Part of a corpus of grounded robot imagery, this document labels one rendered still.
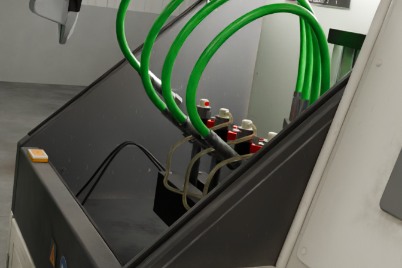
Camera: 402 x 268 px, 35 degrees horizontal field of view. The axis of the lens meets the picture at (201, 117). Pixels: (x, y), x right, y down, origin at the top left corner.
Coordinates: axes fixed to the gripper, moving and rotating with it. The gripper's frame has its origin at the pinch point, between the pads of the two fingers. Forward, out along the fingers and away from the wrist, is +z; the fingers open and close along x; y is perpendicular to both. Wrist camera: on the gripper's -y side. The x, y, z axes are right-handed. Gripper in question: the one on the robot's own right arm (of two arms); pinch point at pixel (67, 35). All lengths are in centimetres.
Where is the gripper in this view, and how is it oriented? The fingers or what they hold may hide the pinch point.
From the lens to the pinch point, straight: 91.8
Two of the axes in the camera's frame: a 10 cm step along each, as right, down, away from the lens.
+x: 4.2, 2.3, -8.8
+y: -9.0, -0.4, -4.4
